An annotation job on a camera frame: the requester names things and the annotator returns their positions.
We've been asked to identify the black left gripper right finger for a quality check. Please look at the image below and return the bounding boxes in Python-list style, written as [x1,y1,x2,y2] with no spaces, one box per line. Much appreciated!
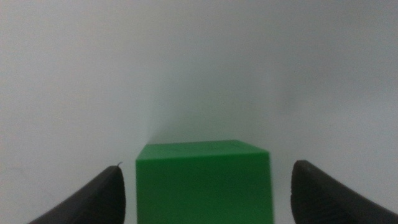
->
[290,159,398,224]

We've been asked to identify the green cube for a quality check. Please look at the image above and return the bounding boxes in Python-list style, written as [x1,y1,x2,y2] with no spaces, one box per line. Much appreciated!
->
[135,139,274,224]

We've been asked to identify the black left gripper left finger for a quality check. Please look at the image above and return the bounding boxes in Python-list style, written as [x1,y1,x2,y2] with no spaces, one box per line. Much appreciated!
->
[27,165,126,224]

